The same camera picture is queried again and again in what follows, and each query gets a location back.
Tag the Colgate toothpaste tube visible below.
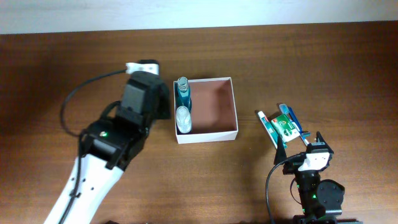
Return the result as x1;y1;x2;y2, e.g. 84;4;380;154
256;111;279;149

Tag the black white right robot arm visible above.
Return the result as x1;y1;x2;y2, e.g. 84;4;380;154
266;132;360;224

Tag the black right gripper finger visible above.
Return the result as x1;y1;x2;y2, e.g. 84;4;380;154
274;136;287;165
315;131;326;144

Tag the blue Listerine mouthwash bottle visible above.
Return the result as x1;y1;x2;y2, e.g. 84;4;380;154
177;77;192;112

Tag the toothbrush with clear cap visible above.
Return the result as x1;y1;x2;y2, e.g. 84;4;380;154
278;103;310;146

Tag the green Dettol soap box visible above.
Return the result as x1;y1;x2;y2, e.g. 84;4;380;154
271;114;300;142

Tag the white cardboard box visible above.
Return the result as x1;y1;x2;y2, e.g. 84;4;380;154
175;77;239;144

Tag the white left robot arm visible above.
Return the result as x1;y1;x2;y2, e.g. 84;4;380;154
45;71;170;223

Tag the blue razor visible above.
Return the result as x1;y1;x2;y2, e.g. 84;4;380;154
288;107;311;138

